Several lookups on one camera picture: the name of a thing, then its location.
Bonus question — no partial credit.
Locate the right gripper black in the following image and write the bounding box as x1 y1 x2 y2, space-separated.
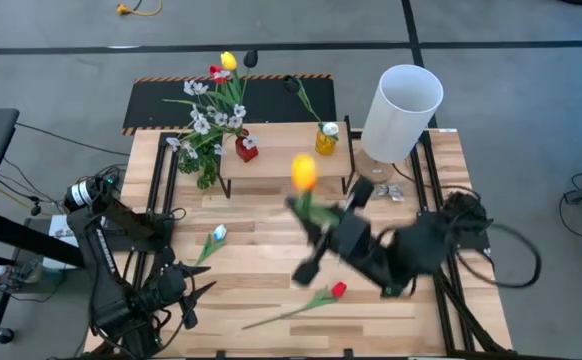
284 175 390 289

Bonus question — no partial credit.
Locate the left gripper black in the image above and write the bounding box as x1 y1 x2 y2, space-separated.
143 249 218 331

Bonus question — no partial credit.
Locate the yellow orange artificial tulip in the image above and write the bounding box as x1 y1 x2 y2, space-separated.
290 153 345 229

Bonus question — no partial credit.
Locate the white blue artificial tulip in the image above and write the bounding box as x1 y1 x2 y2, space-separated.
320 121 341 141
194 223 229 267

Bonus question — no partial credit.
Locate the red artificial tulip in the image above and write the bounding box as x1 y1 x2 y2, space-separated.
242 280 348 331
208 64 245 139

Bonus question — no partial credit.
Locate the yellow glass vase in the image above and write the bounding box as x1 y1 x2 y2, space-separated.
314 130 338 157

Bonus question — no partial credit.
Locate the red glass vase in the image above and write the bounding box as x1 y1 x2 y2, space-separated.
234 134 261 164

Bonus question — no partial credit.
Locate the black artificial tulip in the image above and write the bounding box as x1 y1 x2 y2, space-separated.
238 48 260 139
282 74 325 132

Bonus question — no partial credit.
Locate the white blossom artificial spray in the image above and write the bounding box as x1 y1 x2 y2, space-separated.
163 78 261 161

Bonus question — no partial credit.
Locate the wooden shelf with black legs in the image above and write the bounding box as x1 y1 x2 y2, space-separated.
216 115 356 199

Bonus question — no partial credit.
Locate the clear crumpled plastic wrapper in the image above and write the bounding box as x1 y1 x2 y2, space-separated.
375 183 406 203

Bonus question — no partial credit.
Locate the green leafy sprig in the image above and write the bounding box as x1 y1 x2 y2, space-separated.
177 127 222 191

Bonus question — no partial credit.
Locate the black hazard striped floor mat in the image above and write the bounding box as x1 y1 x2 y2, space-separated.
121 73 338 136

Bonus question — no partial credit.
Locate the white shade table lamp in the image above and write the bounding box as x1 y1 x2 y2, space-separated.
355 63 445 184

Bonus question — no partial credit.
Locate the white printed cardboard box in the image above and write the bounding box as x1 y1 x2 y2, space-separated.
43 213 85 271

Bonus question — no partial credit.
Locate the small electronics clutter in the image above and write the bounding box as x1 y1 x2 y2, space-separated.
5 259 42 291

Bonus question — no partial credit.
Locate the black aluminium mounting frame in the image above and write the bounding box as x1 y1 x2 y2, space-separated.
84 130 185 359
409 128 515 357

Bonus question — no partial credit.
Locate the black floor cable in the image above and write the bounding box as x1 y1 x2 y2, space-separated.
14 121 131 157

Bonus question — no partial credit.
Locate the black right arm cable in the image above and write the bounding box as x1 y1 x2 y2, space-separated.
458 219 543 290

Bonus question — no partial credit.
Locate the yellow plug extension cable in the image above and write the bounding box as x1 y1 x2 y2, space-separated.
115 0 164 17

